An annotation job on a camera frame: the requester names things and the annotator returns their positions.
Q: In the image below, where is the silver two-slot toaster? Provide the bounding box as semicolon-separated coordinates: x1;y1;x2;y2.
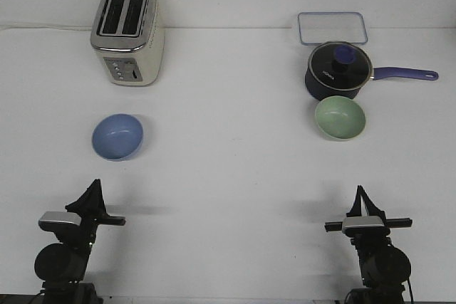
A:
90;0;165;86

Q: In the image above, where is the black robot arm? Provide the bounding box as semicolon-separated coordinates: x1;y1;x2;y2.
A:
324;185;413;303
1;179;126;304

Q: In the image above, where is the clear blue-rimmed container lid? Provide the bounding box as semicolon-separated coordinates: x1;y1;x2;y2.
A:
297;11;368;46

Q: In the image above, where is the blue bowl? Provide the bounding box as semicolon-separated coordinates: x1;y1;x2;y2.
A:
91;113;144;161

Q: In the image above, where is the glass pot lid blue knob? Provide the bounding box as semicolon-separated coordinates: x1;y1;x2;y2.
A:
309;41;373;90

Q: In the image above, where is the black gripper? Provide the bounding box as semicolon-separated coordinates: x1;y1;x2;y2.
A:
324;185;413;241
55;179;125;247

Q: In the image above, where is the white toaster power cable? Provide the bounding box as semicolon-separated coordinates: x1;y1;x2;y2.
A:
0;23;94;33

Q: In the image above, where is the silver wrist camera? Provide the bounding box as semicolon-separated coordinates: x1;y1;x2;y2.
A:
38;211;82;232
341;216;385;236

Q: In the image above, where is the dark blue saucepan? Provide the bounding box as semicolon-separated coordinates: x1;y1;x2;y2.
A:
304;41;439;100

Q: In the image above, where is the green bowl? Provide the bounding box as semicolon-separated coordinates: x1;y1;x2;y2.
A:
314;95;366;140

